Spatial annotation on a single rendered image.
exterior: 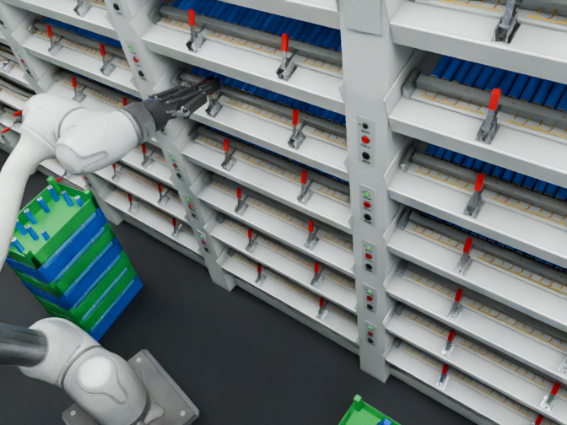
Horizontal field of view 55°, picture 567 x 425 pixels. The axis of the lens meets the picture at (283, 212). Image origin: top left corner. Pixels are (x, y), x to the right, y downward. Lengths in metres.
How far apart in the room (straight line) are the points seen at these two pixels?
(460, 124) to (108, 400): 1.11
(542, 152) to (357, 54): 0.35
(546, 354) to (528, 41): 0.77
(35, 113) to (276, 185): 0.61
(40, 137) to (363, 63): 0.70
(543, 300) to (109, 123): 0.97
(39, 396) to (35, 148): 1.18
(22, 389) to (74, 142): 1.32
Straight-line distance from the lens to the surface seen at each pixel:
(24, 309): 2.51
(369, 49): 0.99
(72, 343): 1.66
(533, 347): 1.41
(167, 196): 2.07
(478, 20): 0.92
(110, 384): 1.55
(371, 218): 1.27
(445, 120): 1.03
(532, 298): 1.26
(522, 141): 1.00
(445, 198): 1.15
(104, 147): 1.17
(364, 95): 1.05
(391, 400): 1.91
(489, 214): 1.13
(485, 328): 1.42
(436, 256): 1.29
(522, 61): 0.89
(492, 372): 1.58
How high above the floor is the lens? 1.75
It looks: 46 degrees down
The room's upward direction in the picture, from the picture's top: 11 degrees counter-clockwise
